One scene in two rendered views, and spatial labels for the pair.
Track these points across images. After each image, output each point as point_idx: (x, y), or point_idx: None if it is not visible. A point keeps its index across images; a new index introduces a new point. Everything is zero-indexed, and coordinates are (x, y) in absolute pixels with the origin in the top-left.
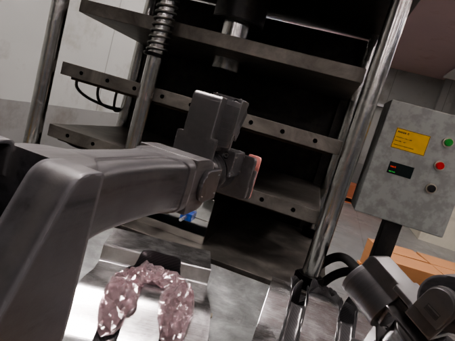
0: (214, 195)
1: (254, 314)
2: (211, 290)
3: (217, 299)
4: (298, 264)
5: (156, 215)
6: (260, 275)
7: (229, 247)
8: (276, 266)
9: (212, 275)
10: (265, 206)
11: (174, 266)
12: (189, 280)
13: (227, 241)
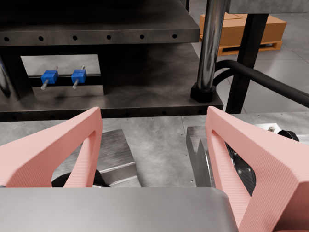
0: (94, 46)
1: (185, 165)
2: (136, 155)
3: (146, 165)
4: (185, 74)
5: (49, 87)
6: (164, 105)
7: (127, 86)
8: (171, 86)
9: (129, 133)
10: (147, 41)
11: (94, 176)
12: (117, 182)
13: (122, 80)
